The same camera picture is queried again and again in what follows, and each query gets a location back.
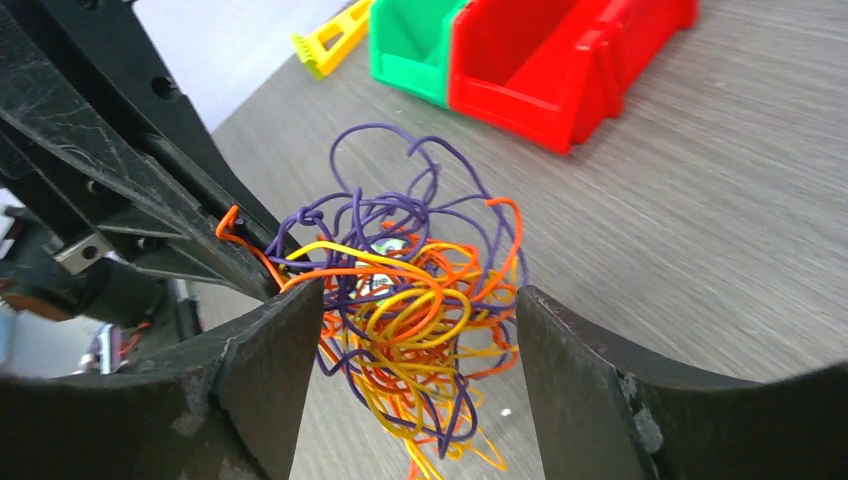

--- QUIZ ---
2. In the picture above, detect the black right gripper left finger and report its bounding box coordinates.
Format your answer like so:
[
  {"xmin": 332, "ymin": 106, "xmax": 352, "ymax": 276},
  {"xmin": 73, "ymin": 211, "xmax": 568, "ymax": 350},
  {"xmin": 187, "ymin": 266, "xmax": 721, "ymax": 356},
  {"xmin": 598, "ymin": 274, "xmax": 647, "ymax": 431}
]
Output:
[{"xmin": 1, "ymin": 281, "xmax": 323, "ymax": 479}]

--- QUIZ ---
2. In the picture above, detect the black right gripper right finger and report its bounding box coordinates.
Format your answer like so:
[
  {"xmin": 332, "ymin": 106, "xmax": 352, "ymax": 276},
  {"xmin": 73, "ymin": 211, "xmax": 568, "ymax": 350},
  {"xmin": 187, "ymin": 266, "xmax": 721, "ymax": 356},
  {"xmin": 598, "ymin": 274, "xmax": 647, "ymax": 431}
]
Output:
[{"xmin": 517, "ymin": 286, "xmax": 847, "ymax": 479}]

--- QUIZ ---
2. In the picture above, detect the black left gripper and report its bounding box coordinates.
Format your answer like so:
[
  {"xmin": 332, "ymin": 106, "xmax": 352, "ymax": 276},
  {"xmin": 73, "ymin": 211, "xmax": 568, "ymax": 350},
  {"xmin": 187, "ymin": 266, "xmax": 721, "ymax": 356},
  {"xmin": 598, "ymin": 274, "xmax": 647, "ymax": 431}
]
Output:
[{"xmin": 1, "ymin": 1, "xmax": 279, "ymax": 325}]

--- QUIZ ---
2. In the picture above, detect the orange cable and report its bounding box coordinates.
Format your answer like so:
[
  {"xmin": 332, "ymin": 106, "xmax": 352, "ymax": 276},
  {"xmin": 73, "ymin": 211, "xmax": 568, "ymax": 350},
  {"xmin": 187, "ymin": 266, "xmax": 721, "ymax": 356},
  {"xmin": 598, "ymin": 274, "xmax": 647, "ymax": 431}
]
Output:
[{"xmin": 215, "ymin": 197, "xmax": 525, "ymax": 480}]

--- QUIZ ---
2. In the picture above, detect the yellow triangle toy left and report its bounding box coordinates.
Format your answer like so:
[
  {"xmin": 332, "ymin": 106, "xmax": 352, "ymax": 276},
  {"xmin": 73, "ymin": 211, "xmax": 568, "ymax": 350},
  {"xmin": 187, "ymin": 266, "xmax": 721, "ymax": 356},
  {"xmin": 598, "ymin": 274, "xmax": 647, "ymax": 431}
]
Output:
[{"xmin": 291, "ymin": 0, "xmax": 375, "ymax": 80}]

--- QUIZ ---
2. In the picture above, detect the green plastic bin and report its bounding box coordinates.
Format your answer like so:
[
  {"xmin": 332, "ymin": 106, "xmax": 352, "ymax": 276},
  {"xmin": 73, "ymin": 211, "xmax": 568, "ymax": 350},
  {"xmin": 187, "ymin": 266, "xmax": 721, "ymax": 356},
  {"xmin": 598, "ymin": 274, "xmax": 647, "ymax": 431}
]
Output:
[{"xmin": 369, "ymin": 0, "xmax": 468, "ymax": 108}]

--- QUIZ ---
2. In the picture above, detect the red plastic bin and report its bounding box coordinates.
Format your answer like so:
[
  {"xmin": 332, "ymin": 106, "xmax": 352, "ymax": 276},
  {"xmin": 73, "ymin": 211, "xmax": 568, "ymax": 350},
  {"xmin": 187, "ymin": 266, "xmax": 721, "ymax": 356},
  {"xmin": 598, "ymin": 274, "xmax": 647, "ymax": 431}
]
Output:
[{"xmin": 448, "ymin": 0, "xmax": 699, "ymax": 153}]

